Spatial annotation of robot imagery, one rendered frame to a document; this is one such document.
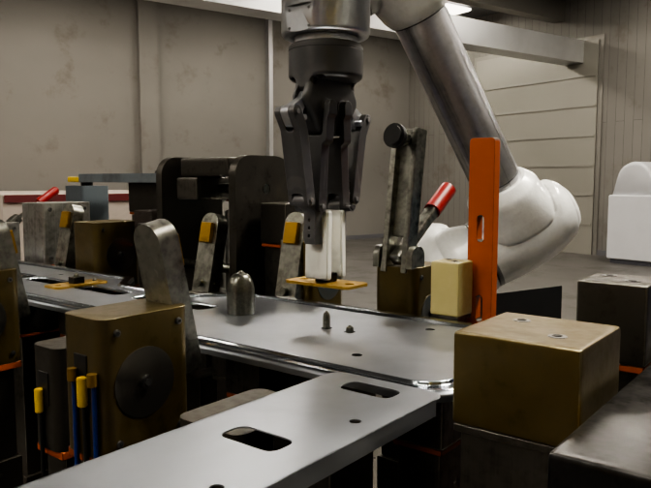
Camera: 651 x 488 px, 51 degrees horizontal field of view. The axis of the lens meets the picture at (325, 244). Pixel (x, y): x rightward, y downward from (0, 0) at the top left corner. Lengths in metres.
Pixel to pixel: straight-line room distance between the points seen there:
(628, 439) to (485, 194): 0.45
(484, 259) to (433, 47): 0.61
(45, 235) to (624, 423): 1.14
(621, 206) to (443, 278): 9.31
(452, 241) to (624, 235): 8.64
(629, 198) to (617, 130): 1.41
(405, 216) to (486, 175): 0.11
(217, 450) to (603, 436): 0.21
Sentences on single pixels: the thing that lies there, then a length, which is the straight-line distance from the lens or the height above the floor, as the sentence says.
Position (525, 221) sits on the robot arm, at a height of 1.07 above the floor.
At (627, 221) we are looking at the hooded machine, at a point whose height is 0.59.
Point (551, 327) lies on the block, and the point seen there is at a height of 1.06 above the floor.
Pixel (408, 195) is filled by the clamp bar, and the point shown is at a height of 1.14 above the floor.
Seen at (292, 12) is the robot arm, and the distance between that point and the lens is 0.69.
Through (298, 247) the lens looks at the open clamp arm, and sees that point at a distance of 0.92.
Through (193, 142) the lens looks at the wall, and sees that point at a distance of 11.33.
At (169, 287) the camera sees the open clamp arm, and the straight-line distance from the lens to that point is 0.61.
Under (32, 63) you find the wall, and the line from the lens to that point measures 10.67.
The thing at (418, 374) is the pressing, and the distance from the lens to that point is 0.56.
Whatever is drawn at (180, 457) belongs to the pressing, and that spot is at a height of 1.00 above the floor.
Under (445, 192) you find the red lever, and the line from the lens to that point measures 0.90.
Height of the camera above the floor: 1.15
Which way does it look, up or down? 5 degrees down
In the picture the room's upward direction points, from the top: straight up
